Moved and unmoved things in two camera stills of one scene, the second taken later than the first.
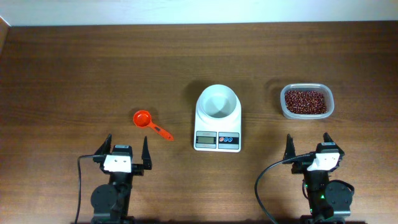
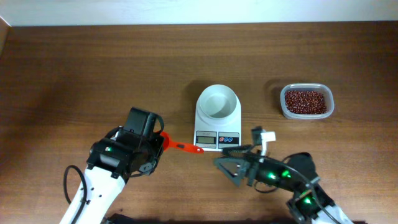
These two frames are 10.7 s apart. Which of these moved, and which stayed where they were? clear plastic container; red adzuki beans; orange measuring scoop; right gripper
Moved: orange measuring scoop; right gripper
Stayed: clear plastic container; red adzuki beans
